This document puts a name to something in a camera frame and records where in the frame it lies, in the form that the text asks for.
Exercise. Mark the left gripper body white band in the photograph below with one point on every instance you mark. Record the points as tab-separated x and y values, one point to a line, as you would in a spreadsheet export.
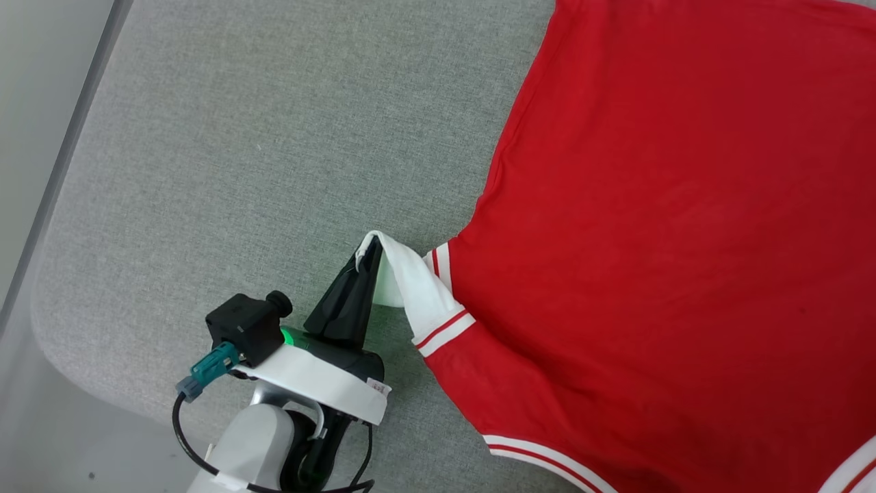
321	380

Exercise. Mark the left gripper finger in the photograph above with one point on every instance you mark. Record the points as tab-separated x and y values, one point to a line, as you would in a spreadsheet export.
364	294
335	311

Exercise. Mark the red jersey with white sleeves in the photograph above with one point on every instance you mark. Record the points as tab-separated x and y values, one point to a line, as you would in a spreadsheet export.
671	239

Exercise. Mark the grey fabric sofa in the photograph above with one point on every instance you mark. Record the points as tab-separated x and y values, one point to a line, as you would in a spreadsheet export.
260	150

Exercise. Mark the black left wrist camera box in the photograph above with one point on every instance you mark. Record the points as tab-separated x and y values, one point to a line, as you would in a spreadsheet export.
243	325

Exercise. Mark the teal left camera connector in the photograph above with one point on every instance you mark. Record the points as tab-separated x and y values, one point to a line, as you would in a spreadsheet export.
209	370

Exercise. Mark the grey metal rail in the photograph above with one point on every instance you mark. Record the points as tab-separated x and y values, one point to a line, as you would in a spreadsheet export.
66	147

